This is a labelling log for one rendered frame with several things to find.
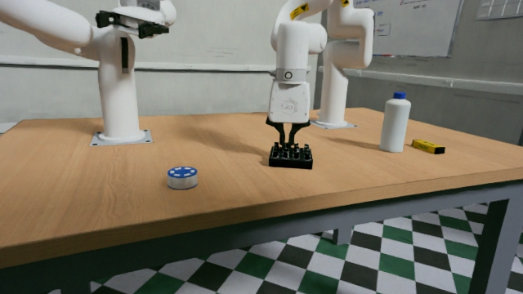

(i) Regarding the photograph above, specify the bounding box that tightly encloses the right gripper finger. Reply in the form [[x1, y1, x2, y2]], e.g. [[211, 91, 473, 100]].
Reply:
[[96, 10, 125, 29], [138, 20, 169, 39]]

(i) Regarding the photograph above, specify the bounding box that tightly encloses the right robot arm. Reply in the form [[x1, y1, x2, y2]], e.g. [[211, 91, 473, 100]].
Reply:
[[0, 0, 177, 143]]

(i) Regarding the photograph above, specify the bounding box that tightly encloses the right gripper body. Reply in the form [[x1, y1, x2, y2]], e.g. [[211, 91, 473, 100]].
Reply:
[[112, 2, 164, 36]]

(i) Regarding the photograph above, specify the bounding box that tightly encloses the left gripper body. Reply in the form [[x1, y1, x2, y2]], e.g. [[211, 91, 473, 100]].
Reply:
[[268, 80, 310, 123]]

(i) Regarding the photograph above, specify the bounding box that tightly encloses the short grey cylinder with blue top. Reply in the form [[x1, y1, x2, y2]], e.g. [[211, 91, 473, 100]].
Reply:
[[168, 167, 198, 190]]

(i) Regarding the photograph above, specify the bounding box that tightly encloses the white plastic bottle with blue cap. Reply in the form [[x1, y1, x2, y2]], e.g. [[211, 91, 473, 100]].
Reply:
[[379, 92, 411, 153]]

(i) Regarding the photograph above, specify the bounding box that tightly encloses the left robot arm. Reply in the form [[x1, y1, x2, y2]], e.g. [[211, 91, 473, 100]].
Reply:
[[270, 0, 375, 127]]

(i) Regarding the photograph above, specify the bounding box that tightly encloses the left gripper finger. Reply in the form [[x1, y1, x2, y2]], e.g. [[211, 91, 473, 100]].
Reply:
[[266, 116, 285, 149], [288, 119, 311, 149]]

